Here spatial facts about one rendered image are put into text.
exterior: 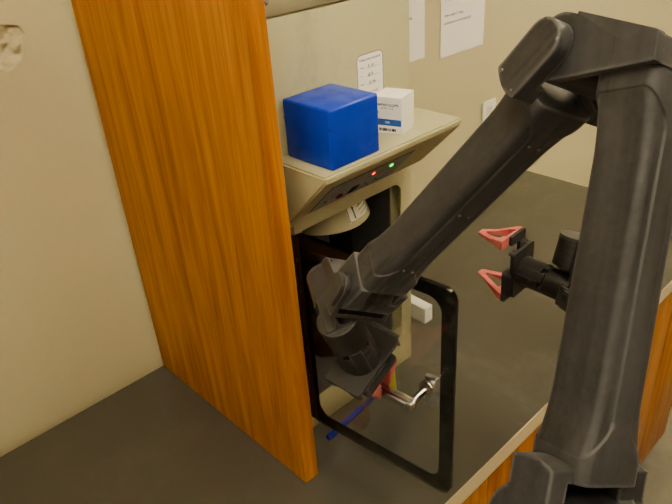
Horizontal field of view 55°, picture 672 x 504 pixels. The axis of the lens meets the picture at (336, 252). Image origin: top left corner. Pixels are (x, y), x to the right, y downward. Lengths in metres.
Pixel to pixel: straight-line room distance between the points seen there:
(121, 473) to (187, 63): 0.77
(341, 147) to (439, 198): 0.29
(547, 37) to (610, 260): 0.19
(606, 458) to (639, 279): 0.13
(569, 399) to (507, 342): 1.01
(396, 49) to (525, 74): 0.60
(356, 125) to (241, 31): 0.22
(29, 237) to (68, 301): 0.16
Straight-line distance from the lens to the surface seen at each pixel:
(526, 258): 1.27
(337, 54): 1.06
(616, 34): 0.55
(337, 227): 1.18
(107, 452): 1.39
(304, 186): 0.96
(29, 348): 1.42
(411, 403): 0.98
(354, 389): 0.91
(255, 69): 0.84
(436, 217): 0.68
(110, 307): 1.46
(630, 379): 0.52
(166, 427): 1.40
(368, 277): 0.76
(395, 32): 1.15
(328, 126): 0.92
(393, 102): 1.05
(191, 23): 0.93
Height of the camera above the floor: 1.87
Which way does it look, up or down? 30 degrees down
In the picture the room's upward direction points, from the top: 4 degrees counter-clockwise
